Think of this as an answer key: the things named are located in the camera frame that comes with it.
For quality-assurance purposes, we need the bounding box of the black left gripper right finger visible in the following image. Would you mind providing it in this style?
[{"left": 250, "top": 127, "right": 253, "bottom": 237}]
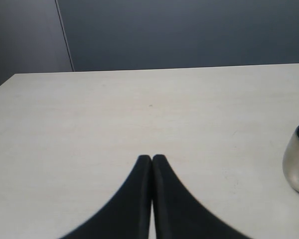
[{"left": 152, "top": 154, "right": 248, "bottom": 239}]

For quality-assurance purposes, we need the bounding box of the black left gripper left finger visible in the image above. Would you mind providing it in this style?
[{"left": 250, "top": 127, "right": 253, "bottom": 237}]
[{"left": 63, "top": 155, "right": 152, "bottom": 239}]

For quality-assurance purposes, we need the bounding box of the stainless steel cup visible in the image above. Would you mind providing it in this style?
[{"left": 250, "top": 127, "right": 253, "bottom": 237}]
[{"left": 283, "top": 126, "right": 299, "bottom": 193}]

